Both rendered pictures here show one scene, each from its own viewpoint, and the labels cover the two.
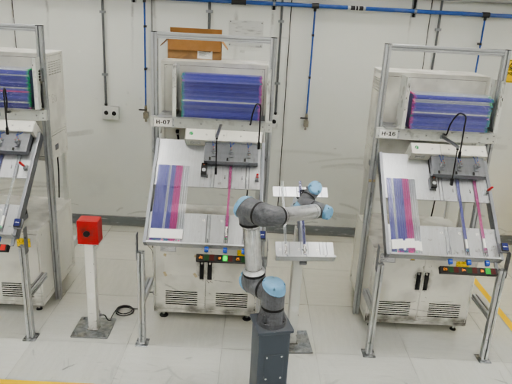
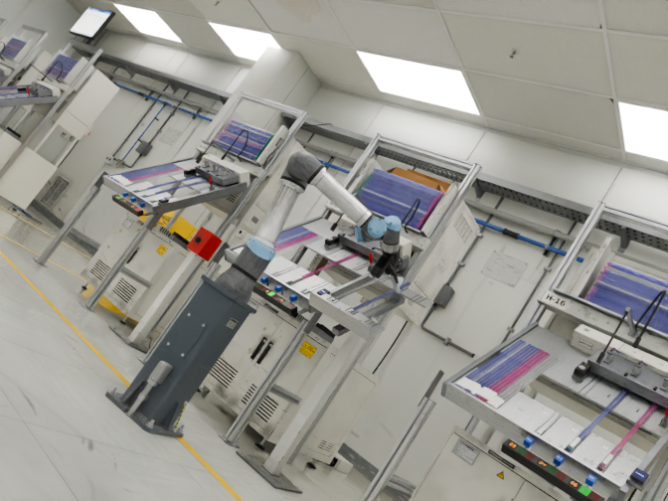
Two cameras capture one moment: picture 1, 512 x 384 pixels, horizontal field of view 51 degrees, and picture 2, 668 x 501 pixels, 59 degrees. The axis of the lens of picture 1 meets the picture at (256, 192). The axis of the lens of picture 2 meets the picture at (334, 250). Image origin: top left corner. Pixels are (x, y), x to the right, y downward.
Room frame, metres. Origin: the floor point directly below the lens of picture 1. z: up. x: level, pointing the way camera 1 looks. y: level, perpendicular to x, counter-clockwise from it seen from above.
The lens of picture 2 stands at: (0.79, -1.77, 0.55)
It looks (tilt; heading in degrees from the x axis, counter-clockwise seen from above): 9 degrees up; 40
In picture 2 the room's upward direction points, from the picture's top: 34 degrees clockwise
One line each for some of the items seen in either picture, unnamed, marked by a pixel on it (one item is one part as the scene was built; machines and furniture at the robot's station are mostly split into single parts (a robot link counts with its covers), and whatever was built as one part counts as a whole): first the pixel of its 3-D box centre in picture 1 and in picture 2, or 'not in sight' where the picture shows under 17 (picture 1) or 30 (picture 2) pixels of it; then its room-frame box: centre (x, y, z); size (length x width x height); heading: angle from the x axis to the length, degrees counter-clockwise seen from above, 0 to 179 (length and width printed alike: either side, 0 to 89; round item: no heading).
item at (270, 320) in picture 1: (272, 313); (238, 281); (2.40, -0.11, 0.60); 0.15 x 0.15 x 0.10
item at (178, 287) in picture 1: (209, 260); (284, 381); (3.56, 0.31, 0.31); 0.70 x 0.65 x 0.62; 90
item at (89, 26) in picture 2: not in sight; (93, 27); (3.36, 5.01, 2.10); 0.58 x 0.14 x 0.41; 90
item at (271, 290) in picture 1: (272, 292); (254, 256); (2.40, -0.11, 0.72); 0.13 x 0.12 x 0.14; 44
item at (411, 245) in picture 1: (424, 238); (543, 474); (3.39, -1.16, 0.65); 1.01 x 0.73 x 1.29; 0
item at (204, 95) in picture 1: (222, 96); (399, 201); (3.44, 0.25, 1.52); 0.51 x 0.13 x 0.27; 90
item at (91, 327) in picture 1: (91, 275); (173, 286); (3.09, 1.03, 0.39); 0.24 x 0.24 x 0.78; 0
